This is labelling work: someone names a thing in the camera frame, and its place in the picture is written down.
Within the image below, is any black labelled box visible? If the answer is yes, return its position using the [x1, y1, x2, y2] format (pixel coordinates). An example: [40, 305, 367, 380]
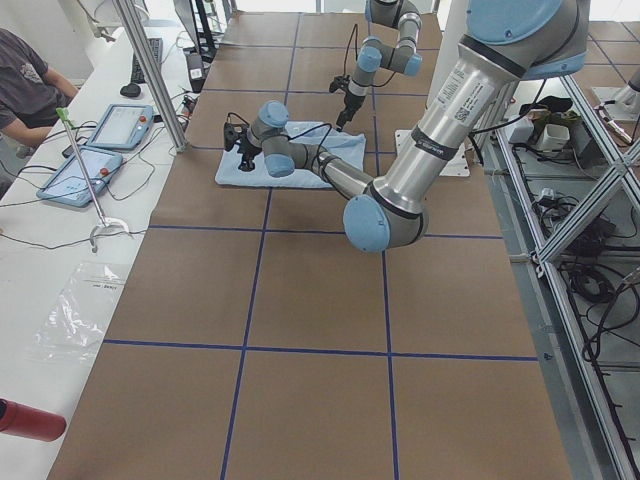
[185, 52, 207, 93]

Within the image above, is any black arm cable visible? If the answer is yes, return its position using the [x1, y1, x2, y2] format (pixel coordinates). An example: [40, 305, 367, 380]
[342, 23, 401, 86]
[224, 112, 334, 161]

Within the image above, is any clear plastic bag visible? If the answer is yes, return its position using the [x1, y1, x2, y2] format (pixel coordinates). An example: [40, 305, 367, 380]
[27, 262, 131, 364]

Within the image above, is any grey control box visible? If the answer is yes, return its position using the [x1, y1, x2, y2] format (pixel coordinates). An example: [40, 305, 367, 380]
[509, 112, 596, 166]

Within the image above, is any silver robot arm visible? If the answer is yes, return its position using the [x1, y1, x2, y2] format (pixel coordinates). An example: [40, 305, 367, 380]
[329, 0, 422, 131]
[224, 1, 590, 252]

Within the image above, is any upper blue teach pendant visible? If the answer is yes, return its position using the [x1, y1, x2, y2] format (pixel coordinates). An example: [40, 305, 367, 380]
[86, 104, 154, 151]

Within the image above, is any seated person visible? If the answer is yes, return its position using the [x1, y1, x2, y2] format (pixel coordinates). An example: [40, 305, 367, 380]
[1, 29, 79, 148]

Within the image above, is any blue teach pendant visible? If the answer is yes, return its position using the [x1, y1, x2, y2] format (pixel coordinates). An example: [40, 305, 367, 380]
[36, 146, 123, 207]
[86, 104, 154, 151]

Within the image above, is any black computer mouse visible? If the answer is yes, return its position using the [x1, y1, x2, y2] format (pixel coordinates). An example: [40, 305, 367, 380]
[119, 83, 141, 98]

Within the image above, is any red bottle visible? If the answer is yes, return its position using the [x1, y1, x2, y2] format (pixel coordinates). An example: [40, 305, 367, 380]
[1, 399, 67, 442]

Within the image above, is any purple reacher grabber stick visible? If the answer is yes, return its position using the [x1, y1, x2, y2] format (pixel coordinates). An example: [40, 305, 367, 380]
[56, 107, 131, 254]

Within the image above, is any lower blue teach pendant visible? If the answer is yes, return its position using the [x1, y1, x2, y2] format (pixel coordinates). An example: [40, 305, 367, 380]
[36, 146, 123, 207]

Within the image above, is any aluminium lattice frame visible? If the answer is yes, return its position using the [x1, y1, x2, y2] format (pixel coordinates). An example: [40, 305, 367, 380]
[474, 49, 640, 480]

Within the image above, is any light blue button-up shirt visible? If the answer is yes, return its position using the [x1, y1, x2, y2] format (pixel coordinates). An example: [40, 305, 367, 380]
[214, 119, 367, 190]

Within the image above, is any aluminium frame post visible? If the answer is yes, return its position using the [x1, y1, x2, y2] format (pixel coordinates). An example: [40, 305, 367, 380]
[114, 0, 187, 153]

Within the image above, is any white pedestal column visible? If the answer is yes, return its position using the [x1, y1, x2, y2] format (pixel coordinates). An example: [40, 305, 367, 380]
[394, 0, 474, 178]

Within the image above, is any black keyboard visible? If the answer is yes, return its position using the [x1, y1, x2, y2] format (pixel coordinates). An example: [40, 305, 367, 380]
[130, 36, 164, 85]

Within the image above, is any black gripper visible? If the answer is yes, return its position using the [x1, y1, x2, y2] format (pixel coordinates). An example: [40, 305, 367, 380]
[329, 75, 364, 132]
[223, 122, 260, 172]

